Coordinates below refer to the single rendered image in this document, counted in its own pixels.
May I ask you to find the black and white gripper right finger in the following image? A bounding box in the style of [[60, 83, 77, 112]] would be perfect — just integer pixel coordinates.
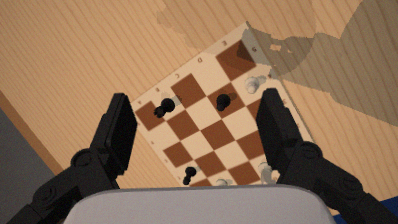
[[256, 88, 398, 224]]

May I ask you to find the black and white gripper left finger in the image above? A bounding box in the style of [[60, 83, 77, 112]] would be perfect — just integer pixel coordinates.
[[6, 93, 138, 224]]

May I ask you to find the brown and cream chessboard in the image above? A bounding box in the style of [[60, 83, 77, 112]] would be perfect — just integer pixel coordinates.
[[131, 22, 313, 187]]

